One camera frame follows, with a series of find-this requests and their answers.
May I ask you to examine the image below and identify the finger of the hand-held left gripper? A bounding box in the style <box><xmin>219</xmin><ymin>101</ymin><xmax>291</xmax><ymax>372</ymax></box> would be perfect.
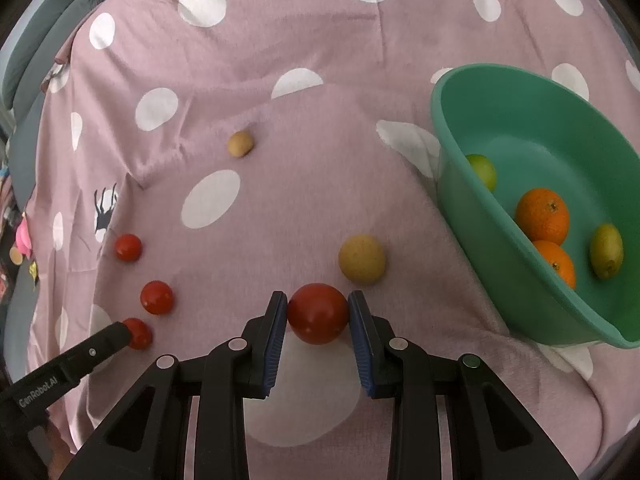
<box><xmin>65</xmin><ymin>321</ymin><xmax>132</xmax><ymax>375</ymax></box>

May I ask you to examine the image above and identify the large tan round fruit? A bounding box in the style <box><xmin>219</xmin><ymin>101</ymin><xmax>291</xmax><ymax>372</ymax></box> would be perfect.
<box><xmin>338</xmin><ymin>234</ymin><xmax>387</xmax><ymax>284</ymax></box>

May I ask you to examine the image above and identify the yellow-green kiwi fruit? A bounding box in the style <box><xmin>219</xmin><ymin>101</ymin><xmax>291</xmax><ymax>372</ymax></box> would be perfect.
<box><xmin>589</xmin><ymin>223</ymin><xmax>625</xmax><ymax>280</ymax></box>

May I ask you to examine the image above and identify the pink toy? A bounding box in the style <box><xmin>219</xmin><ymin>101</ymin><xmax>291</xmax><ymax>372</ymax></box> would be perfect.
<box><xmin>15</xmin><ymin>215</ymin><xmax>33</xmax><ymax>256</ymax></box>

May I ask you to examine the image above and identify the small red tomato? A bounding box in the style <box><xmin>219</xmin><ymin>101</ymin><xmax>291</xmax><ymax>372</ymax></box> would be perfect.
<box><xmin>140</xmin><ymin>280</ymin><xmax>175</xmax><ymax>316</ymax></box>
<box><xmin>115</xmin><ymin>233</ymin><xmax>143</xmax><ymax>262</ymax></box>
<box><xmin>122</xmin><ymin>317</ymin><xmax>153</xmax><ymax>350</ymax></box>

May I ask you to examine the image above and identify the green lime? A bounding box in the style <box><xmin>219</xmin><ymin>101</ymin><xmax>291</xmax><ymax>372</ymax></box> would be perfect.
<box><xmin>466</xmin><ymin>154</ymin><xmax>498</xmax><ymax>192</ymax></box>

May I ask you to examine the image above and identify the green plastic bowl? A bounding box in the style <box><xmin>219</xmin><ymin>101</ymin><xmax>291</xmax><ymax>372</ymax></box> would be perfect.
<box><xmin>430</xmin><ymin>63</ymin><xmax>640</xmax><ymax>350</ymax></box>

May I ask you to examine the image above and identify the grey duvet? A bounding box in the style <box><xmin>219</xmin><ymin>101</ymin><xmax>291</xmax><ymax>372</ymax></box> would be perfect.
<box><xmin>0</xmin><ymin>0</ymin><xmax>156</xmax><ymax>126</ymax></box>

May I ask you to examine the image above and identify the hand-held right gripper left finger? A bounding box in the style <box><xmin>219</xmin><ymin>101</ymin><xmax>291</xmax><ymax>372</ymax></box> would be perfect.
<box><xmin>60</xmin><ymin>290</ymin><xmax>289</xmax><ymax>480</ymax></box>

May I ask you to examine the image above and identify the small orange mandarin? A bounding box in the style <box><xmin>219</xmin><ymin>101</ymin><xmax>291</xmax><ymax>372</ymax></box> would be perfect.
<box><xmin>531</xmin><ymin>240</ymin><xmax>577</xmax><ymax>290</ymax></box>

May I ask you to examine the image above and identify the small tan round fruit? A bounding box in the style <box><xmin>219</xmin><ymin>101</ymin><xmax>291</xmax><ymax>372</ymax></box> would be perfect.
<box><xmin>227</xmin><ymin>131</ymin><xmax>254</xmax><ymax>158</ymax></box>

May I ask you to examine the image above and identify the large orange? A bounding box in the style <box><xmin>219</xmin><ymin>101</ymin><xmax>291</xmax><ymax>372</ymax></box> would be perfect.
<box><xmin>515</xmin><ymin>188</ymin><xmax>571</xmax><ymax>243</ymax></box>

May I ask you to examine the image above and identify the pink polka dot blanket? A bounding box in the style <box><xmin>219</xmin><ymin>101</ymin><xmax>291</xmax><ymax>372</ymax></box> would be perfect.
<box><xmin>10</xmin><ymin>0</ymin><xmax>640</xmax><ymax>480</ymax></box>

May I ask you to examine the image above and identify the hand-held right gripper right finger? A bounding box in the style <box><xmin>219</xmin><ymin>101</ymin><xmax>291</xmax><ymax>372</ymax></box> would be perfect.
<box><xmin>347</xmin><ymin>290</ymin><xmax>576</xmax><ymax>480</ymax></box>

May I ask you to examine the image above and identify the large red tomato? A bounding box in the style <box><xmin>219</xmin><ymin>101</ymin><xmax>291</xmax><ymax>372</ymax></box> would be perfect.
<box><xmin>286</xmin><ymin>283</ymin><xmax>350</xmax><ymax>345</ymax></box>

